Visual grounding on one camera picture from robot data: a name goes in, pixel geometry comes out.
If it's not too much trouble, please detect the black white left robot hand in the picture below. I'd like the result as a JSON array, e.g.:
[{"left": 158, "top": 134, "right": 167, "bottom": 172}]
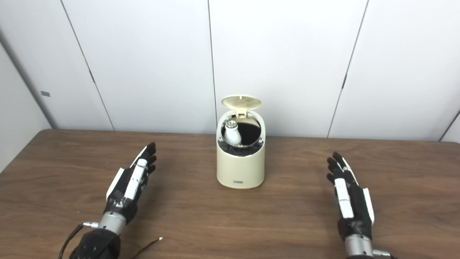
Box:
[{"left": 103, "top": 142, "right": 157, "bottom": 225}]

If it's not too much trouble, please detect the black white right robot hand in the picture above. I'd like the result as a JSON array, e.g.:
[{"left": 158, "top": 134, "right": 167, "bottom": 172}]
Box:
[{"left": 326, "top": 151, "right": 375, "bottom": 241}]

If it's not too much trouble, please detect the small white plastic bottle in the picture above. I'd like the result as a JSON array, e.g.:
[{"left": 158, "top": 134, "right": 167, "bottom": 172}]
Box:
[{"left": 224, "top": 121, "right": 242, "bottom": 146}]

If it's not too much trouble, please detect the cream round bin lid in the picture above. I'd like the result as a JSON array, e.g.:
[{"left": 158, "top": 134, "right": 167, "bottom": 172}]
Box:
[{"left": 221, "top": 95, "right": 262, "bottom": 116}]

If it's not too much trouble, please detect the cream-colored round bin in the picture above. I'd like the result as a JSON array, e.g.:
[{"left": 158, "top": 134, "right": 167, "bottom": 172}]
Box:
[{"left": 216, "top": 109, "right": 266, "bottom": 189}]

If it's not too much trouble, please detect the black bin liner bag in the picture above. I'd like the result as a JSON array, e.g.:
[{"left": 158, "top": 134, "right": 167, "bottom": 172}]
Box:
[{"left": 219, "top": 117, "right": 264, "bottom": 157}]

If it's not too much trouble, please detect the thin black loose wire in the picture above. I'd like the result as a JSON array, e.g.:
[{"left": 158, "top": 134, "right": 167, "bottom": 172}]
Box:
[{"left": 131, "top": 237, "right": 163, "bottom": 259}]

